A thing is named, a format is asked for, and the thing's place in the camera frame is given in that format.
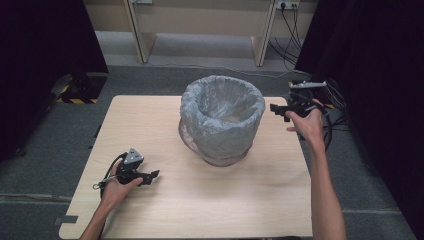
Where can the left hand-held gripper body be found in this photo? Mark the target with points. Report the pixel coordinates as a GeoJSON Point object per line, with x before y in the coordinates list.
{"type": "Point", "coordinates": [131, 163]}

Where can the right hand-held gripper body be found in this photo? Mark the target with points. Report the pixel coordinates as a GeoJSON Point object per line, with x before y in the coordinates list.
{"type": "Point", "coordinates": [301, 100]}

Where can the bin with plastic liner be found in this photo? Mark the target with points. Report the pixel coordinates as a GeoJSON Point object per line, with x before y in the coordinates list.
{"type": "Point", "coordinates": [213, 140]}

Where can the pink waste bin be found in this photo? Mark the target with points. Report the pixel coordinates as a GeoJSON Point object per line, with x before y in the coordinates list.
{"type": "Point", "coordinates": [226, 162]}

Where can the person's right hand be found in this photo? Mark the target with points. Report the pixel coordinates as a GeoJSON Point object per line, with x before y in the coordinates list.
{"type": "Point", "coordinates": [311, 128]}

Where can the person's left hand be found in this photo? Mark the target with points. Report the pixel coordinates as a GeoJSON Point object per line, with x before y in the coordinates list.
{"type": "Point", "coordinates": [116, 191]}

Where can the yellow-black striped stand base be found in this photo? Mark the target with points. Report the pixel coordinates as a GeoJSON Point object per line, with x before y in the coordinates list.
{"type": "Point", "coordinates": [80, 101]}

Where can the black curtain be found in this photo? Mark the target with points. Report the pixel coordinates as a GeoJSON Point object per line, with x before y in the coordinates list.
{"type": "Point", "coordinates": [40, 66]}
{"type": "Point", "coordinates": [383, 100]}

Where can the black tape strip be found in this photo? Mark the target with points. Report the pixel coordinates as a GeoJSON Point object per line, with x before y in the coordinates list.
{"type": "Point", "coordinates": [68, 220]}

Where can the white wall socket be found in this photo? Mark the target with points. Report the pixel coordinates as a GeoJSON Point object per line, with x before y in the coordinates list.
{"type": "Point", "coordinates": [286, 4]}

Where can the beige wooden shelf frame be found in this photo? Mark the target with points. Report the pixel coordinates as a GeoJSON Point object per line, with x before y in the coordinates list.
{"type": "Point", "coordinates": [200, 16]}

